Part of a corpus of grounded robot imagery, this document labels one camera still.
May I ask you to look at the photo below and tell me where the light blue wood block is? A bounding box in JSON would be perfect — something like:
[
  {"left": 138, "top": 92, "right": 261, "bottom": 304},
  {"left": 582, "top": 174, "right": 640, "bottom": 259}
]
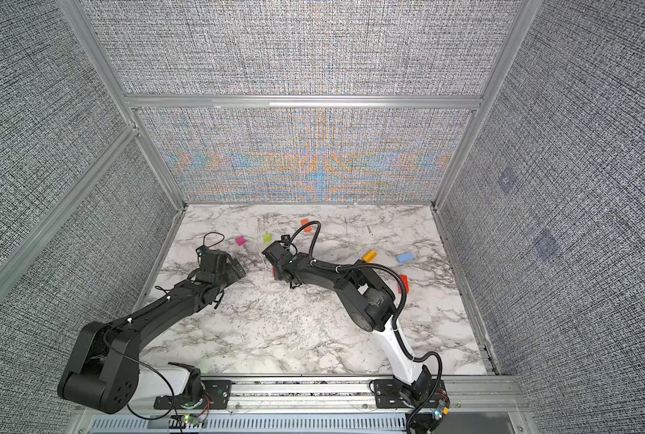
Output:
[{"left": 396, "top": 252, "right": 415, "bottom": 264}]

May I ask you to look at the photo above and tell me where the thin black left cable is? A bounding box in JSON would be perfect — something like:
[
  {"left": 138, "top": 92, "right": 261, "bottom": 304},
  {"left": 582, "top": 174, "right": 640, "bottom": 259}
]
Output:
[{"left": 102, "top": 324, "right": 178, "bottom": 421}]

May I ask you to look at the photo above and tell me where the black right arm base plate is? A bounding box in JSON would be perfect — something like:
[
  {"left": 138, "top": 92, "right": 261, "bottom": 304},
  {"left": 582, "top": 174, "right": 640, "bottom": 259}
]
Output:
[{"left": 369, "top": 379, "right": 425, "bottom": 409}]

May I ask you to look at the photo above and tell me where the yellow Supermarket wood block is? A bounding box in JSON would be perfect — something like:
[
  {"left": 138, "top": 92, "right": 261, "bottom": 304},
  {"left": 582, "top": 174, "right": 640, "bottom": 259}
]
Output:
[{"left": 362, "top": 250, "right": 378, "bottom": 263}]

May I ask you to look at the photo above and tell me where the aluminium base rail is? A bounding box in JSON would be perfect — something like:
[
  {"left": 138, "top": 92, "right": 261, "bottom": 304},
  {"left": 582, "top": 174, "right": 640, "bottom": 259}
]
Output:
[{"left": 75, "top": 375, "right": 530, "bottom": 416}]

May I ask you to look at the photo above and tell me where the orange wood block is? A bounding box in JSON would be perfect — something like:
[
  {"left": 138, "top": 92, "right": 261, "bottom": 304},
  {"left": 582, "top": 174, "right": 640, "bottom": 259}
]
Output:
[{"left": 301, "top": 220, "right": 313, "bottom": 233}]

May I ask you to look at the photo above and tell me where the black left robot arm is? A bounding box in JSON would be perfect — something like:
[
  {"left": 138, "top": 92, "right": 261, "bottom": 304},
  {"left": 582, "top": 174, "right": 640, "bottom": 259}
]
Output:
[{"left": 58, "top": 248, "right": 246, "bottom": 414}]

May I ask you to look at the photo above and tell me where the grey vented cable tray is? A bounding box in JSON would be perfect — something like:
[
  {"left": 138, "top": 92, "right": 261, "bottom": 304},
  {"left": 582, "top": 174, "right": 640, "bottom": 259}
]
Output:
[{"left": 88, "top": 413, "right": 406, "bottom": 433}]

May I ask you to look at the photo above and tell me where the aluminium frame post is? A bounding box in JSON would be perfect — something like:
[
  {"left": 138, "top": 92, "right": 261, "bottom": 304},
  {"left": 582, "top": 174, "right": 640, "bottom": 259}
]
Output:
[{"left": 432, "top": 0, "right": 546, "bottom": 208}]

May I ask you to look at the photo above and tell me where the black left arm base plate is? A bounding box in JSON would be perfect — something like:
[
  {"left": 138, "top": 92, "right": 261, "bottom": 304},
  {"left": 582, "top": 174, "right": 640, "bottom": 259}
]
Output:
[{"left": 152, "top": 380, "right": 233, "bottom": 410}]

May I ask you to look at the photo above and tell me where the red wood block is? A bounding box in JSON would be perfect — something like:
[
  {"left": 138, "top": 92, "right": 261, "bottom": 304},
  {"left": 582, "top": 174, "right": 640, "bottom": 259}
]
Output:
[{"left": 400, "top": 275, "right": 409, "bottom": 294}]

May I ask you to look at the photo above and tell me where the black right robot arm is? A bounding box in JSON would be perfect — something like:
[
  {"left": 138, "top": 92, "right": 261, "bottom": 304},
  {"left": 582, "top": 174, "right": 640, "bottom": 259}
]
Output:
[{"left": 263, "top": 242, "right": 447, "bottom": 407}]

